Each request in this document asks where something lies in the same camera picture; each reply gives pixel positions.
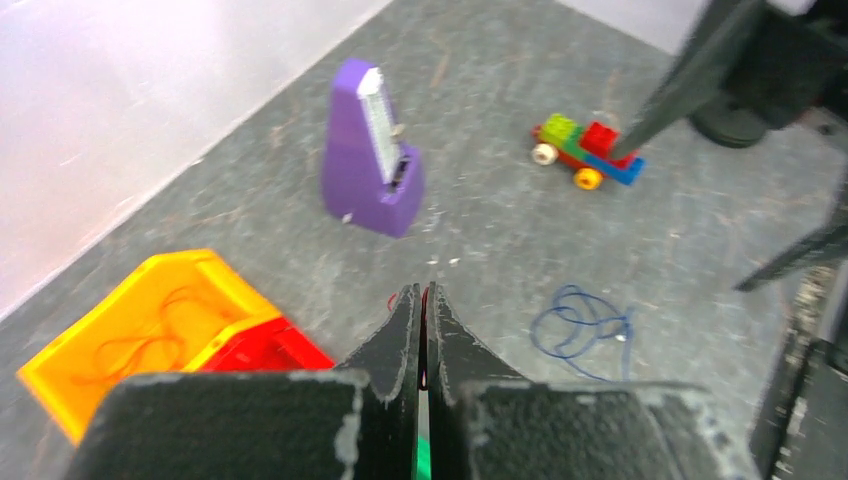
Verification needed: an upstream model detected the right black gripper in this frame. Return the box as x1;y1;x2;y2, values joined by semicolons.
609;0;847;479

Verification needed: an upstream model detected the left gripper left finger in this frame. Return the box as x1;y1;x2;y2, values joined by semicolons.
339;283;422;479

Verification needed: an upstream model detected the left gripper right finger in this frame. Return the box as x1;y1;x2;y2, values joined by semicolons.
425;282;524;479

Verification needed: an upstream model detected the blue wire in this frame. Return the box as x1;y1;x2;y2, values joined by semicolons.
529;284;637;384

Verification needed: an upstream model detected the orange wire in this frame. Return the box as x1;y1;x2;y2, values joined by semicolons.
69;284;227;389

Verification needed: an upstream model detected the green plastic bin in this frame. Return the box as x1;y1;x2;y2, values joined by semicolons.
414;435;432;480

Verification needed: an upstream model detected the red plastic bin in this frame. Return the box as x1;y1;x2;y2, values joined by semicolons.
195;317;336;372

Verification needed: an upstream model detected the toy brick stack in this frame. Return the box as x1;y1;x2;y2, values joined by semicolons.
531;113;645;191

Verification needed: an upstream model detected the purple metronome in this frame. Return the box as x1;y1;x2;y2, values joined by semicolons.
321;58;425;238

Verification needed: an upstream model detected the orange plastic bin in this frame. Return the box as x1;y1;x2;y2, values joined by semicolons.
17;249;281;444

